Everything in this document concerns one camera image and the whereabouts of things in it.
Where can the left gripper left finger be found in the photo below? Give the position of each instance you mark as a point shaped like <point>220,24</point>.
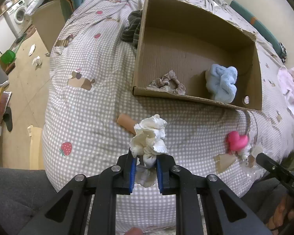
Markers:
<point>86,205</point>

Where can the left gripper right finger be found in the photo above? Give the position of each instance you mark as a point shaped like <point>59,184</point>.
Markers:
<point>205,205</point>

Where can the white scrunchie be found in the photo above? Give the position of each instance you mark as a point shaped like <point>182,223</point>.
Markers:
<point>146,145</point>

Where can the pink rubber duck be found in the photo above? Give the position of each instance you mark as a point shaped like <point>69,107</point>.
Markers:
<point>236,142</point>

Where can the beige patterned scrunchie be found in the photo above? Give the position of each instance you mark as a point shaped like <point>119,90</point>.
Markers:
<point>168,83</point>

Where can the light blue fluffy scrunchie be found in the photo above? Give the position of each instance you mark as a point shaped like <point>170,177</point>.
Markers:
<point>220,83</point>

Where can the person's right hand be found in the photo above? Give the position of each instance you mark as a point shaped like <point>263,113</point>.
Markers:
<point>282,221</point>

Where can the person's left hand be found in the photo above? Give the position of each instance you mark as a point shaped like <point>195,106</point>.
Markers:
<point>134,231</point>

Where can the checkered bed cover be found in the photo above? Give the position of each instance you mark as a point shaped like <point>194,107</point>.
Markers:
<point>91,78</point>

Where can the dark striped cloth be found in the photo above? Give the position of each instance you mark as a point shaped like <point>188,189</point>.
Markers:
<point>131,33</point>

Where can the open cardboard box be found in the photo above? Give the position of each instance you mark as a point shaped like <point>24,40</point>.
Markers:
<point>188,39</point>

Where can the green plastic dustpan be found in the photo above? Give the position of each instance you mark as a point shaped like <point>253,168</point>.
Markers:
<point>8,57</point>

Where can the teal bolster cushion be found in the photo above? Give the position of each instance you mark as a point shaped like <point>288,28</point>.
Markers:
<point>261,28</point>

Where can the brown cardboard bedside box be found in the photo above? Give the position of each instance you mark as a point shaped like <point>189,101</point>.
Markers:
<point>48,20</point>

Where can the white washing machine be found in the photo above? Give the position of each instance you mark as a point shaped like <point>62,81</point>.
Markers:
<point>16,18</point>

